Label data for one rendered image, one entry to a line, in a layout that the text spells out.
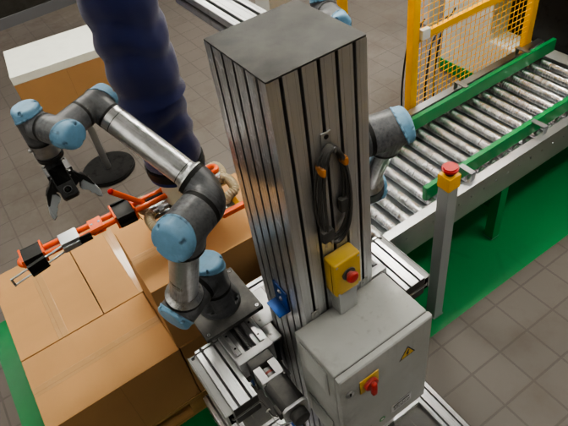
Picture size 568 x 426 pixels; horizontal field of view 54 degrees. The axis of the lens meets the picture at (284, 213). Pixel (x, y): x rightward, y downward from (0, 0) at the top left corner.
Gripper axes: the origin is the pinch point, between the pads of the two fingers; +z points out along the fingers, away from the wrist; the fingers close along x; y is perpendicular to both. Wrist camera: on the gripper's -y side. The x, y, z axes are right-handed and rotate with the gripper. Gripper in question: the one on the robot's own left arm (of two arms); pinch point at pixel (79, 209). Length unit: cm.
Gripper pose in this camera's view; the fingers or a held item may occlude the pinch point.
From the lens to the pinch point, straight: 173.2
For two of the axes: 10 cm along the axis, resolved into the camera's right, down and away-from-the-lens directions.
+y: -5.6, -5.3, 6.3
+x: -8.2, 4.8, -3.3
